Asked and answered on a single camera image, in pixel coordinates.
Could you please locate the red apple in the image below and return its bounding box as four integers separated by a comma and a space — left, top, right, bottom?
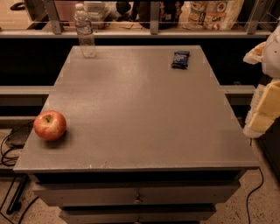
33, 110, 67, 141

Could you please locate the metal shelf rail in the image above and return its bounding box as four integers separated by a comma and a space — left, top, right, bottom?
0, 0, 280, 39

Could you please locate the black cable floor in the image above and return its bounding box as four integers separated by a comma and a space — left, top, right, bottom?
245, 167, 265, 224
0, 121, 39, 224

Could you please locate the upper drawer knob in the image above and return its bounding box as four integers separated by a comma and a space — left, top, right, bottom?
134, 195, 143, 205

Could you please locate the colourful snack bag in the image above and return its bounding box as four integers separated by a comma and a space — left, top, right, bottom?
183, 0, 244, 31

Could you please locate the clear plastic water bottle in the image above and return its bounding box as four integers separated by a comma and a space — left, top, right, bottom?
74, 3, 96, 58

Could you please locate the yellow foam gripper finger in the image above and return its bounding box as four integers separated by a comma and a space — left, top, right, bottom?
248, 80, 280, 133
243, 42, 266, 65

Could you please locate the grey drawer cabinet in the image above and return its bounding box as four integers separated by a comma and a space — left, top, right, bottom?
15, 45, 259, 224

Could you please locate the black power adapter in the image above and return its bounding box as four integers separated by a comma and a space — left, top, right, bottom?
5, 126, 32, 148

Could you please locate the dark blue rxbar wrapper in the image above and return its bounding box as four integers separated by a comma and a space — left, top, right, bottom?
171, 51, 190, 69

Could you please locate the black cable left floor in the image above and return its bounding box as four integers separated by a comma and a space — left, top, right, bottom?
0, 121, 39, 224

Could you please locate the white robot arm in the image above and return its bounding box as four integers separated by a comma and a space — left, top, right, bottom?
243, 26, 280, 138

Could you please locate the black cable right floor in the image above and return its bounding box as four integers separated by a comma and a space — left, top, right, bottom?
245, 167, 265, 224

